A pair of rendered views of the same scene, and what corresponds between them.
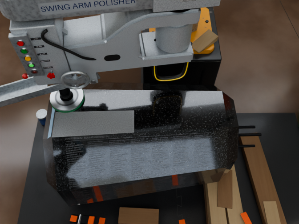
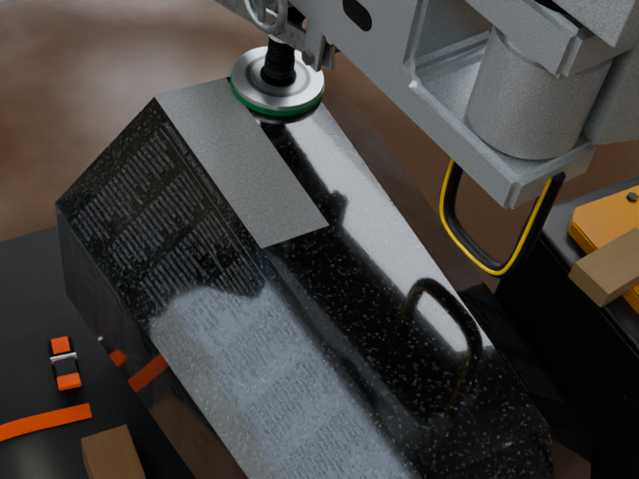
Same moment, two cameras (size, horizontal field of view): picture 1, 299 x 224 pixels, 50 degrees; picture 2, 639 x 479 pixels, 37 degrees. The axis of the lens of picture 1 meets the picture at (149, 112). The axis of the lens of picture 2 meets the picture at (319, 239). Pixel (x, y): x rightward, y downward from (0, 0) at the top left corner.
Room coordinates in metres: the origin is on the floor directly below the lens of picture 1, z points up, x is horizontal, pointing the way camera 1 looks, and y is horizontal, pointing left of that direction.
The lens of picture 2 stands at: (0.27, -0.96, 2.34)
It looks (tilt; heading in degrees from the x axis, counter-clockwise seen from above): 49 degrees down; 54
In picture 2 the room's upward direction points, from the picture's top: 11 degrees clockwise
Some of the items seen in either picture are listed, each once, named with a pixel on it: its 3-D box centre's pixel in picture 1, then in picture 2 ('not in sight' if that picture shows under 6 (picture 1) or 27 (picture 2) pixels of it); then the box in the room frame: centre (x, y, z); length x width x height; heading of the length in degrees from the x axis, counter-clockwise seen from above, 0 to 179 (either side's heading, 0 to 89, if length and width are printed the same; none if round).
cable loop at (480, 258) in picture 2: (170, 64); (490, 201); (1.24, -0.13, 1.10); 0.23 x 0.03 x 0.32; 98
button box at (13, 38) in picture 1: (28, 55); not in sight; (1.03, 0.58, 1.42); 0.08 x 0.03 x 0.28; 98
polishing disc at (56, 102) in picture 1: (66, 96); (278, 77); (1.15, 0.53, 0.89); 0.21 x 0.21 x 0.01
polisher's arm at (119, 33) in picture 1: (123, 40); (420, 9); (1.19, 0.14, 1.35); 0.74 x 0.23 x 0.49; 98
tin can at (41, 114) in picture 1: (43, 117); not in sight; (1.47, 0.96, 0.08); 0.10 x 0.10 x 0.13
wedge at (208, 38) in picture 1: (204, 41); not in sight; (1.71, -0.41, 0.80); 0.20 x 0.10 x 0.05; 131
